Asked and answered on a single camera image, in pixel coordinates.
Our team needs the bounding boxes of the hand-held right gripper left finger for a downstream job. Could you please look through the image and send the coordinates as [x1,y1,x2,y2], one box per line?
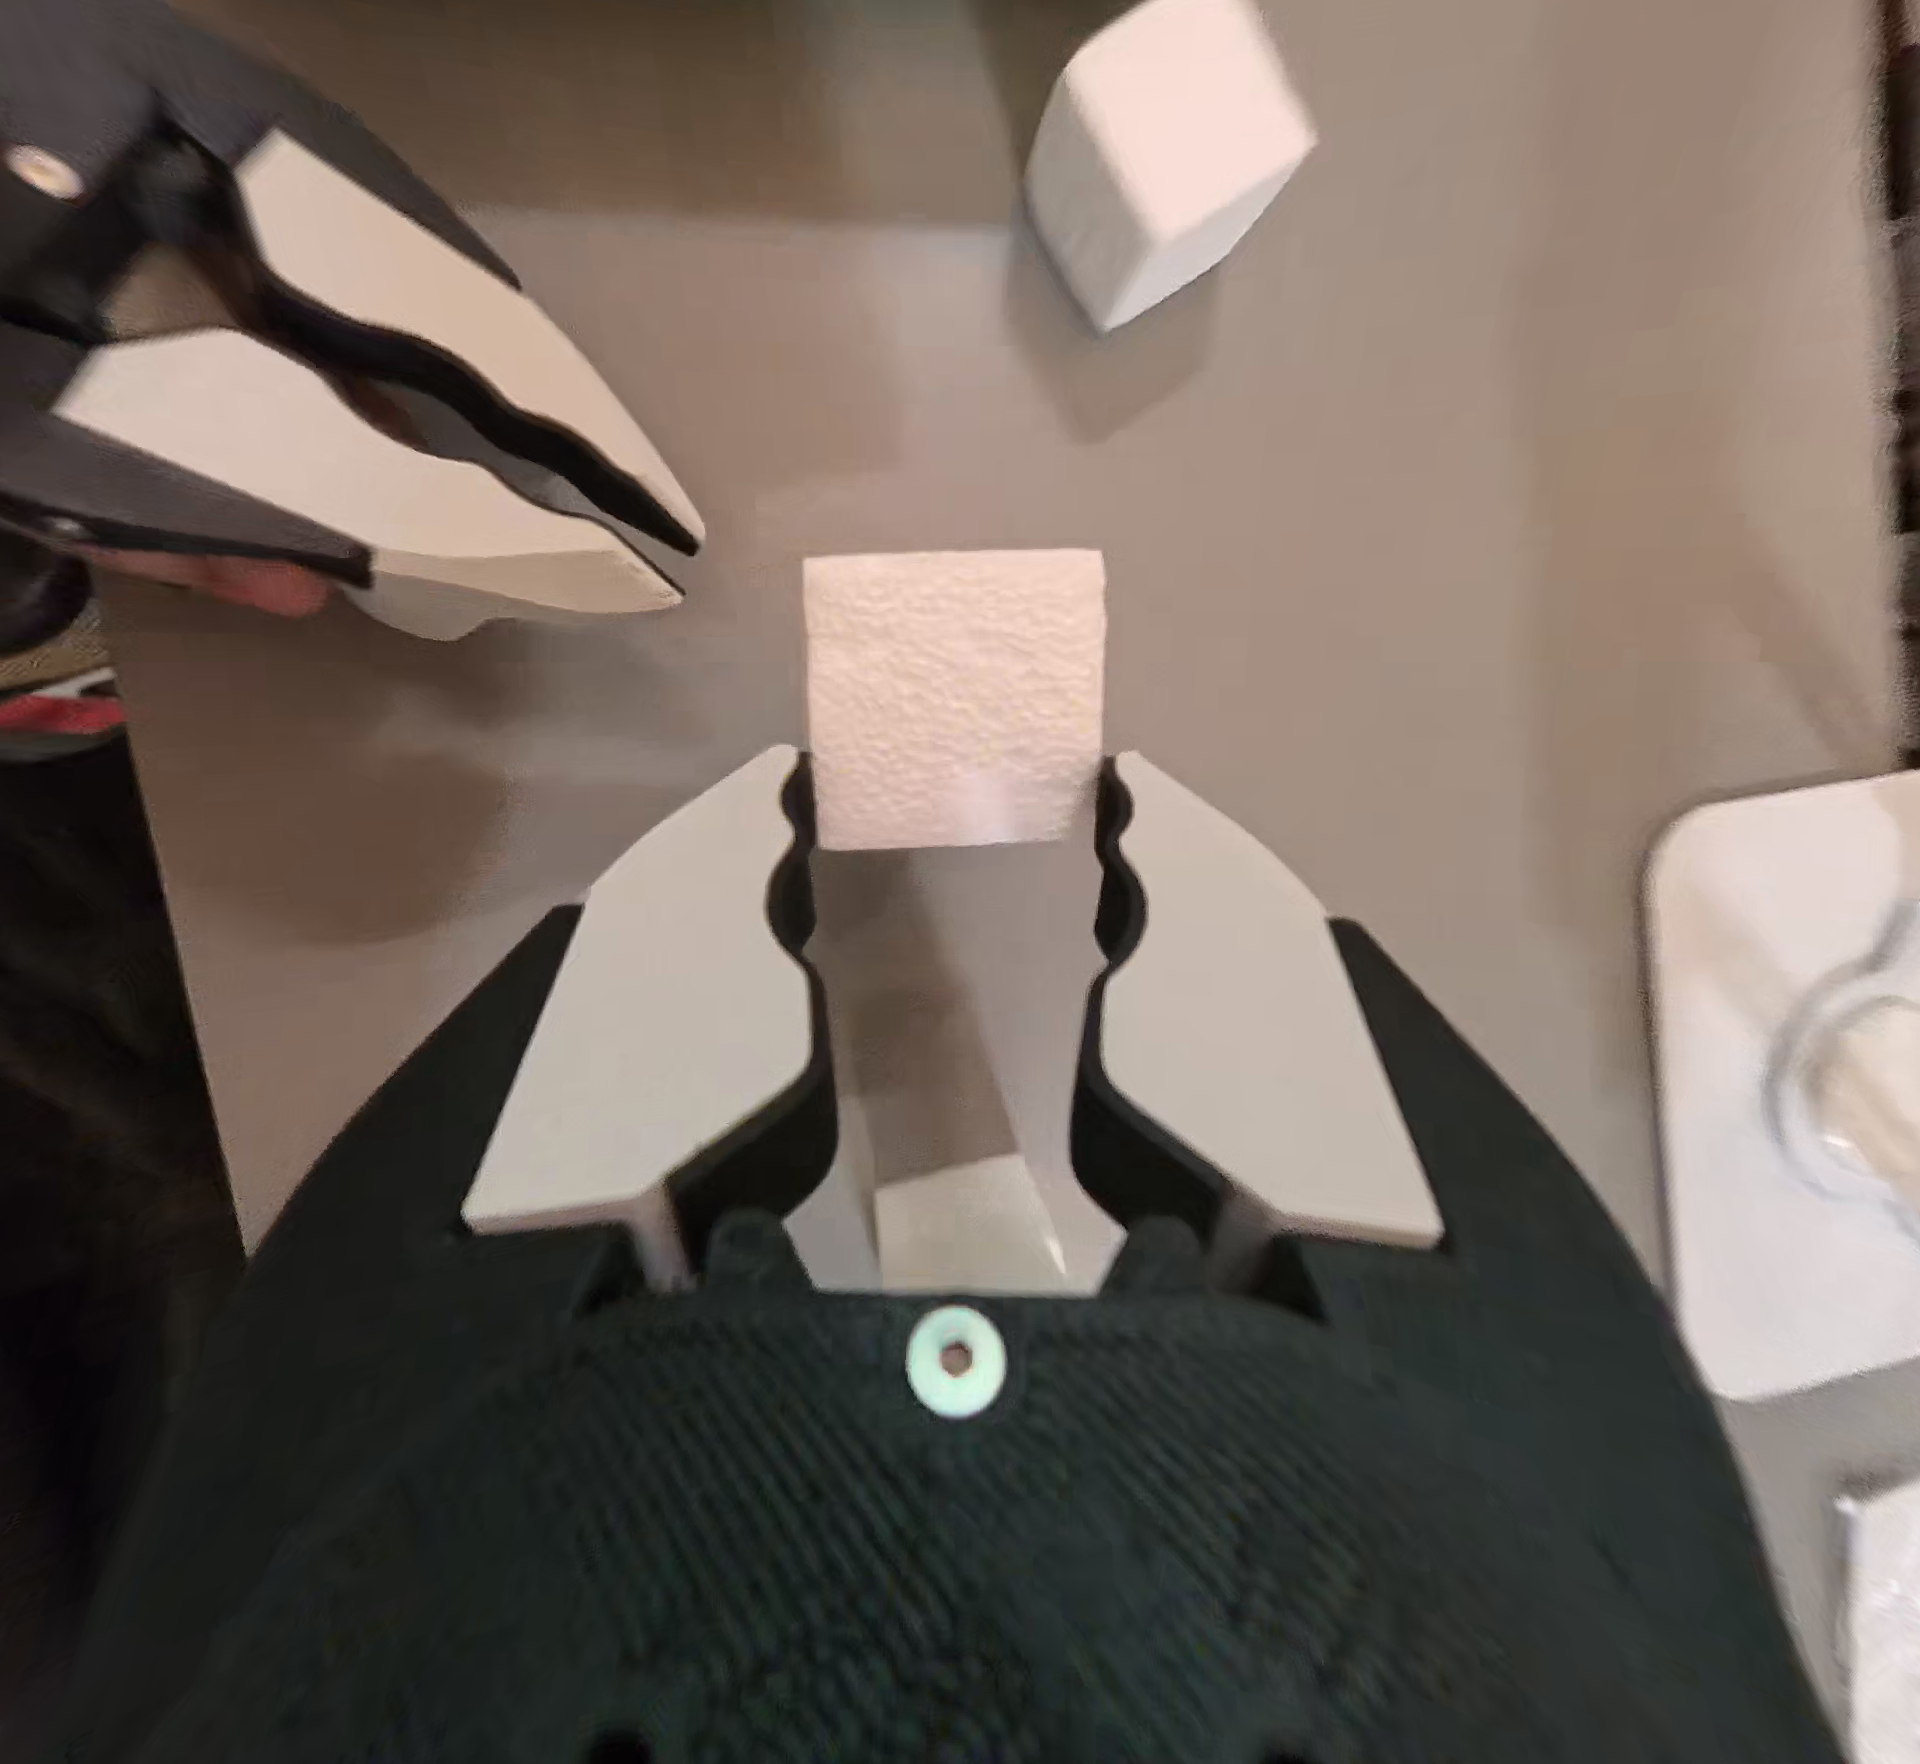
[460,742,839,1287]

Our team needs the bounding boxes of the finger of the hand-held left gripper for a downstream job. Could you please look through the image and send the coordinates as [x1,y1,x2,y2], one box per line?
[225,125,707,560]
[52,329,691,642]

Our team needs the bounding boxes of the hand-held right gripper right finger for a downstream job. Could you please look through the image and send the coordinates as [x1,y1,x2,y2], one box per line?
[1068,747,1448,1297]

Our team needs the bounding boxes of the person's left hand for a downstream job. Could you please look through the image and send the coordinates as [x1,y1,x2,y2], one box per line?
[95,548,371,620]

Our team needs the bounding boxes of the white document stand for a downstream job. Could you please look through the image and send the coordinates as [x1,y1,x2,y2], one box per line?
[1639,768,1920,1404]

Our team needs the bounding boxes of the person's black pants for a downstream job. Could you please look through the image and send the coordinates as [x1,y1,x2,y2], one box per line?
[0,730,254,1764]

